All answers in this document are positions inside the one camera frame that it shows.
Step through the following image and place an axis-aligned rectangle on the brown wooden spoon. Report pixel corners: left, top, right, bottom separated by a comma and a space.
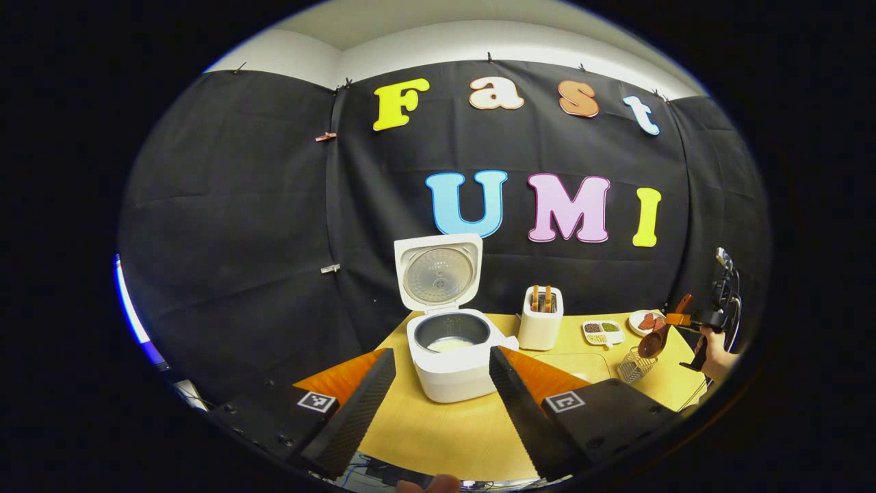
637, 293, 694, 359

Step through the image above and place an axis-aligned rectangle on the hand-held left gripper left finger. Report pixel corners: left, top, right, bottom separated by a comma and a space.
209, 348, 398, 480

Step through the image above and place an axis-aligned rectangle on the white rice cooker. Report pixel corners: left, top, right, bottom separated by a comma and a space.
394, 233, 519, 403

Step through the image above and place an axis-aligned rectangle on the metal wire chopstick holder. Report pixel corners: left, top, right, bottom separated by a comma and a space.
617, 346, 659, 384

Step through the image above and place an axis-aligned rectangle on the black backdrop cloth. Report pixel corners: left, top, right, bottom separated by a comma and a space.
118, 60, 773, 412

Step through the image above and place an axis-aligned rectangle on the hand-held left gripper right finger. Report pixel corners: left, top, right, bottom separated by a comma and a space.
488, 346, 685, 482

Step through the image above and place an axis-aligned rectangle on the white toaster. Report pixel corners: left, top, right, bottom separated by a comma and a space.
517, 285, 565, 351

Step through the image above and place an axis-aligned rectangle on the white divided dish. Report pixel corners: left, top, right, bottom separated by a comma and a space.
582, 320, 626, 347

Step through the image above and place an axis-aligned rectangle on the white round plate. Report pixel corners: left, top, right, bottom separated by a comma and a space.
628, 309, 668, 338

